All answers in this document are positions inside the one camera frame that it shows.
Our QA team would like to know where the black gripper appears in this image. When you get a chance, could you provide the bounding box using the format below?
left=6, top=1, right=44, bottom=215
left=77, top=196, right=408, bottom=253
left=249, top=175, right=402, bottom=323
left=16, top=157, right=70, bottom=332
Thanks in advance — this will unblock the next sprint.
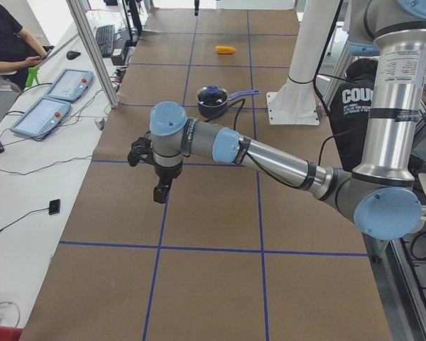
left=153, top=161, right=182, bottom=204

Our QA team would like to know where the blue saucepan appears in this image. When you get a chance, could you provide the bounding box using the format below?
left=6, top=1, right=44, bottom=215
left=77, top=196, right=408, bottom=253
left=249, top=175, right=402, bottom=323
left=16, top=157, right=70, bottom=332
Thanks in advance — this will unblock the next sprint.
left=196, top=85, right=261, bottom=119

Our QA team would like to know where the glass pot lid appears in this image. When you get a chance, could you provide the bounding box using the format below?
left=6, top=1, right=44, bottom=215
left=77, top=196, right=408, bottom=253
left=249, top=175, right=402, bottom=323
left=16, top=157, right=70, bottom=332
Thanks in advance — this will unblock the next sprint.
left=197, top=85, right=228, bottom=107

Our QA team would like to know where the yellow corn cob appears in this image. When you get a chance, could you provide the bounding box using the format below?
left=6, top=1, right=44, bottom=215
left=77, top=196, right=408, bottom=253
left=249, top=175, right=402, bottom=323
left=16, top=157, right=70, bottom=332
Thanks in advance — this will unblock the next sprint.
left=215, top=45, right=236, bottom=55

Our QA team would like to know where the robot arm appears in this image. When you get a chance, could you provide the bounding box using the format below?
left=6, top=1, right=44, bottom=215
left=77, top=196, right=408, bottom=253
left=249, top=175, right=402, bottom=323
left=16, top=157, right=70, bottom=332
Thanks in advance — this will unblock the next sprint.
left=150, top=1, right=426, bottom=240
left=194, top=0, right=200, bottom=16

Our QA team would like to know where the small black square device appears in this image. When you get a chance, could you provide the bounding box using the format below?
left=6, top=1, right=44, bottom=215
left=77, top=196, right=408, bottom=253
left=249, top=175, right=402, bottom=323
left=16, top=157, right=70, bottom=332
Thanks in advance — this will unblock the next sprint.
left=48, top=199, right=61, bottom=215

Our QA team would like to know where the near blue teach pendant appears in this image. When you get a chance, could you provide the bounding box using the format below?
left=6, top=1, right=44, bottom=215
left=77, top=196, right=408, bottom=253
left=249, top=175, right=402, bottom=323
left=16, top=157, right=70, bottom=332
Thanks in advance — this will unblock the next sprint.
left=10, top=97, right=71, bottom=141

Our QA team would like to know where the blue teach pendant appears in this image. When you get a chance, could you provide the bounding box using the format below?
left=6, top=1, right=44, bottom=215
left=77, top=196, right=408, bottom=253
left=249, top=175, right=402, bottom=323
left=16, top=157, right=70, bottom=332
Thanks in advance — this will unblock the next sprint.
left=10, top=97, right=71, bottom=141
left=45, top=68, right=94, bottom=103

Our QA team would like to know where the far blue teach pendant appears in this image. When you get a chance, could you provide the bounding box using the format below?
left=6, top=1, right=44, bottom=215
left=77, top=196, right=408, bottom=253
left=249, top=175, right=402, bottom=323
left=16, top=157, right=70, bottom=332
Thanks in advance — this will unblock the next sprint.
left=45, top=68, right=94, bottom=103

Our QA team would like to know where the black computer mouse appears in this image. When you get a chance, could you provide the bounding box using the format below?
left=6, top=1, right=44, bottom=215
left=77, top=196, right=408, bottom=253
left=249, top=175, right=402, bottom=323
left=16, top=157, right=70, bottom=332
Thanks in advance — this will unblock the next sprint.
left=66, top=50, right=81, bottom=60

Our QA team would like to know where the black keyboard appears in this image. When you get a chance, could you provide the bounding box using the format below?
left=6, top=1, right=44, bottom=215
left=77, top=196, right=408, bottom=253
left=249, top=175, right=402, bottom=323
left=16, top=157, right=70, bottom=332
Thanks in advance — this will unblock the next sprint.
left=95, top=25, right=115, bottom=58

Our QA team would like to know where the green clamp stand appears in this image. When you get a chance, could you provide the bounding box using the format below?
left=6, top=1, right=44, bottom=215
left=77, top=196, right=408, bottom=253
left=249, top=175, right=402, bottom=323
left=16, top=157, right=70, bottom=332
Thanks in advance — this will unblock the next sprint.
left=26, top=65, right=40, bottom=87

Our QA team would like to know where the person in black shirt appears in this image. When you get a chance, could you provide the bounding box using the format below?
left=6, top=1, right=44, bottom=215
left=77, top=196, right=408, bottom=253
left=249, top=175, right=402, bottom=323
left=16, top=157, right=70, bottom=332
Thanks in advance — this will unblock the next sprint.
left=0, top=4, right=53, bottom=90

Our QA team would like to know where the person in courage jacket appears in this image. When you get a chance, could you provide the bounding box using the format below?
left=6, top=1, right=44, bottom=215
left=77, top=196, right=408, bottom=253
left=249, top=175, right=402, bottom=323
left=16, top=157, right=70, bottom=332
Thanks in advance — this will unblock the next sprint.
left=329, top=58, right=378, bottom=172

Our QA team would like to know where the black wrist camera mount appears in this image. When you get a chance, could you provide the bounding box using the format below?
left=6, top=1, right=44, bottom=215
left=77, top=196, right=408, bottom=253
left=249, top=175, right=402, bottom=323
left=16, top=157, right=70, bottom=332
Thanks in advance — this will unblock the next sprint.
left=127, top=136, right=155, bottom=167

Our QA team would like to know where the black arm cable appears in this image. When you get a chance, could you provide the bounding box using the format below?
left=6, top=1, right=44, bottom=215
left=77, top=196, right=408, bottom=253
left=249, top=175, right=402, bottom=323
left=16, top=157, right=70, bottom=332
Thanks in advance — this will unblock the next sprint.
left=212, top=99, right=306, bottom=188

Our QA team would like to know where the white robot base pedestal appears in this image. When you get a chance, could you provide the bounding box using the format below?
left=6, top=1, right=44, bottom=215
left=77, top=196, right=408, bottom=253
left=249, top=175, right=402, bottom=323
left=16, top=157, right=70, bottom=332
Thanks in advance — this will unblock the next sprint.
left=266, top=0, right=342, bottom=126

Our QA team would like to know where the aluminium frame post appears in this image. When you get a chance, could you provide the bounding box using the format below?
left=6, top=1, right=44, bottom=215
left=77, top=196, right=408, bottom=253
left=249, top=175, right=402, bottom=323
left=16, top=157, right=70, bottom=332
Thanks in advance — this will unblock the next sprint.
left=66, top=0, right=119, bottom=108

